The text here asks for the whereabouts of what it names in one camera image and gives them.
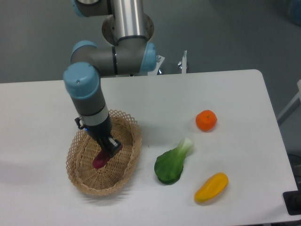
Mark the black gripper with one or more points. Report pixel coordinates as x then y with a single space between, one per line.
101 133

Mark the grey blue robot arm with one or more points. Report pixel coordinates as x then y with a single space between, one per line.
131 54

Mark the woven wicker basket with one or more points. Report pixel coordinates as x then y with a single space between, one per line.
92 170

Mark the green bok choy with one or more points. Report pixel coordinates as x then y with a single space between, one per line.
168 167

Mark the orange tangerine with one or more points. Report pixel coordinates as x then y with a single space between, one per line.
206 120

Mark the yellow mango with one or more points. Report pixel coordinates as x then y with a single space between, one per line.
211 188

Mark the white metal mounting frame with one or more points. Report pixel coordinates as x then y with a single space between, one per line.
164 66

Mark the black cable port box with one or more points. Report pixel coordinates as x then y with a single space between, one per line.
293 202

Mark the white table leg frame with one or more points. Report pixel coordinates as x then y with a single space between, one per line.
292 105

